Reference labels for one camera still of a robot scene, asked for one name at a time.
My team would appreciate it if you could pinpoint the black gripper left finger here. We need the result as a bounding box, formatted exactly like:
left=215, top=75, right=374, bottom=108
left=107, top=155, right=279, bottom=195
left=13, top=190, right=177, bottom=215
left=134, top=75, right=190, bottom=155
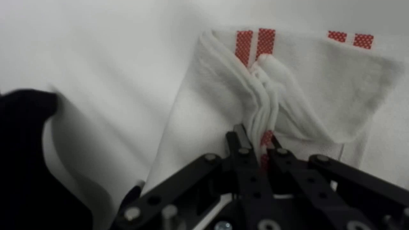
left=112, top=123, right=278, bottom=230

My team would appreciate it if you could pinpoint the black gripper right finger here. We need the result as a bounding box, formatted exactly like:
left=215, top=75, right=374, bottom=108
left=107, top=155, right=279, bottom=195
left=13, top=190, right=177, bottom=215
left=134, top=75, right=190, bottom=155
left=260, top=135, right=409, bottom=230

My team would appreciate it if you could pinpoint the white towel with red stripes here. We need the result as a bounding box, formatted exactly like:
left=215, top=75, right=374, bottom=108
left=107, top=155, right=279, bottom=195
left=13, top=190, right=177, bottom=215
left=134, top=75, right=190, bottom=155
left=145, top=27, right=407, bottom=193

